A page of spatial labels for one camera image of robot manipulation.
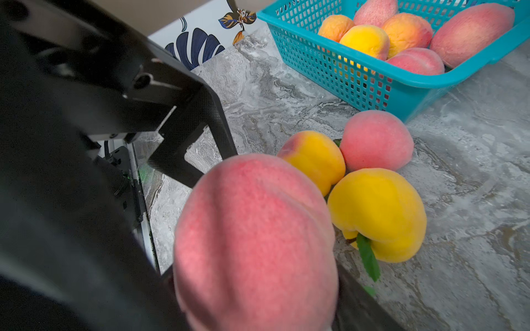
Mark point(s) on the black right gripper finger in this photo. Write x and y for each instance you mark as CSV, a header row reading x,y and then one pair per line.
x,y
357,310

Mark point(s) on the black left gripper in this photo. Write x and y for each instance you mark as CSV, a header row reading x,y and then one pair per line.
x,y
70,73

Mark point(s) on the teal plastic basket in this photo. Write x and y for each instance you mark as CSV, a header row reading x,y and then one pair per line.
x,y
365,82

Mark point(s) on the yellow red peach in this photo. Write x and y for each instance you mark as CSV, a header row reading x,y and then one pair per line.
x,y
368,39
407,31

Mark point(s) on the yellow peach centre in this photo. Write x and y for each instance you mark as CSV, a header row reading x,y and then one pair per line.
x,y
381,214

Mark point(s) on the pink peach top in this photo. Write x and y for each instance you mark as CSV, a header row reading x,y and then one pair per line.
x,y
376,139

